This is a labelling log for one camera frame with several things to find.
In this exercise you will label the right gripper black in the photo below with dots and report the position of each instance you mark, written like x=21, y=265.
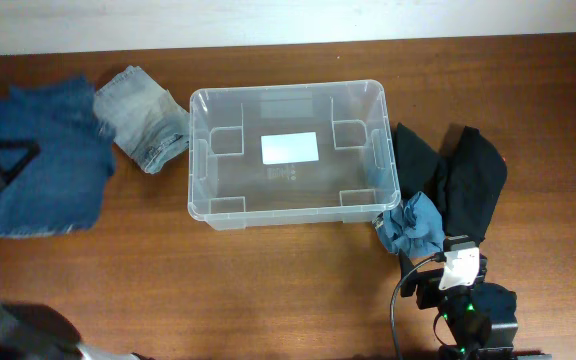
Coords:
x=426, y=283

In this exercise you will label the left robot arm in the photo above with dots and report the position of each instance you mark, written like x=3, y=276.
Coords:
x=32, y=331

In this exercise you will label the clear plastic storage bin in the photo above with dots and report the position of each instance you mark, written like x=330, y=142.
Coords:
x=354, y=180

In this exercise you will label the light blue jeans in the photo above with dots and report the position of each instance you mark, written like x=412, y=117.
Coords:
x=151, y=128

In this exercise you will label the dark blue jeans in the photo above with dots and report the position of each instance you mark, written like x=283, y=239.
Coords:
x=61, y=189

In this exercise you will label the black garment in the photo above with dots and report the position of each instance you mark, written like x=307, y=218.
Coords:
x=470, y=182
x=419, y=167

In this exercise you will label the crumpled blue cloth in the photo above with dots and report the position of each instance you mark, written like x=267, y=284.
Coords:
x=414, y=228

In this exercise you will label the white label in bin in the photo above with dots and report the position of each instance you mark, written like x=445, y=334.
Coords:
x=289, y=148

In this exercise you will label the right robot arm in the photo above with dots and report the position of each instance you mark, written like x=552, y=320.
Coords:
x=481, y=317

